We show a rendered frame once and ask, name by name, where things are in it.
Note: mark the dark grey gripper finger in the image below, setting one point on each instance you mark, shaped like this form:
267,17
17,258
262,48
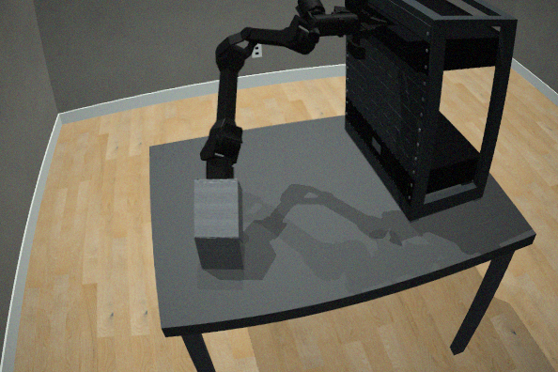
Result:
373,20
371,29

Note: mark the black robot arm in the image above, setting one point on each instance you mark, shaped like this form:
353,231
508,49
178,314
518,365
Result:
225,138

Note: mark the black server rack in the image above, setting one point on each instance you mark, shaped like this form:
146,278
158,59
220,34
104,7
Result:
392,106

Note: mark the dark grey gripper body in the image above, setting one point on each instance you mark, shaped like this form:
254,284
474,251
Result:
348,24

